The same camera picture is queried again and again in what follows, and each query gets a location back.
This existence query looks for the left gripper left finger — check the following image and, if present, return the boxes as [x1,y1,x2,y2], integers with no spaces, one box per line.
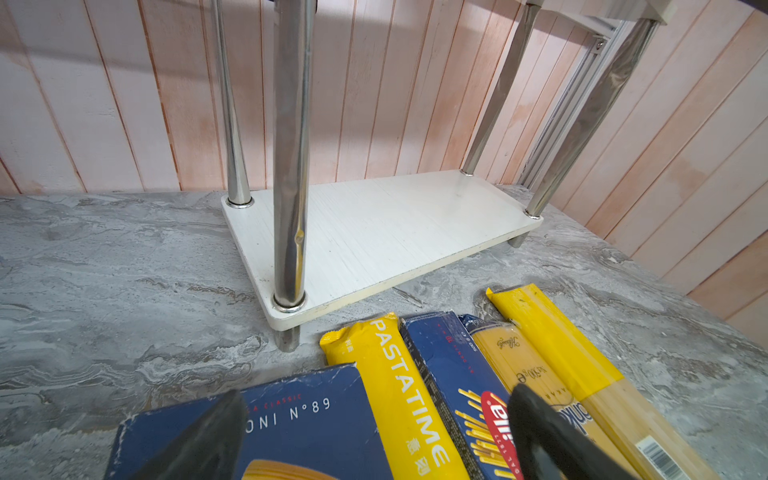
[131,390,248,479]

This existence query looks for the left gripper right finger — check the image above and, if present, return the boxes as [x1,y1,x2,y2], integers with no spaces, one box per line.
[507,384,634,479]

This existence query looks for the blue Barilla pasta box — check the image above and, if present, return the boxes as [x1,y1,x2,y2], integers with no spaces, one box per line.
[105,364,393,479]

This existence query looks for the white two-tier shelf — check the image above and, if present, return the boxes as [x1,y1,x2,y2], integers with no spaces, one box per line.
[211,1,675,352]

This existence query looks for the blue Barilla spaghetti box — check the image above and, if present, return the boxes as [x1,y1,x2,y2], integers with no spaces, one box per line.
[400,311,523,479]

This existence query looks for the dark blue spaghetti bag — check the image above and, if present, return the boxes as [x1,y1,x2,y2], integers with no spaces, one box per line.
[458,313,637,480]

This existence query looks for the yellow spaghetti bag with barcode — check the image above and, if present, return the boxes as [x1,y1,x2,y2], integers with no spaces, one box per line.
[486,284,719,479]

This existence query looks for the yellow Pastatime spaghetti bag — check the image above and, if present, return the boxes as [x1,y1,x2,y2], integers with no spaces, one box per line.
[319,313,469,479]

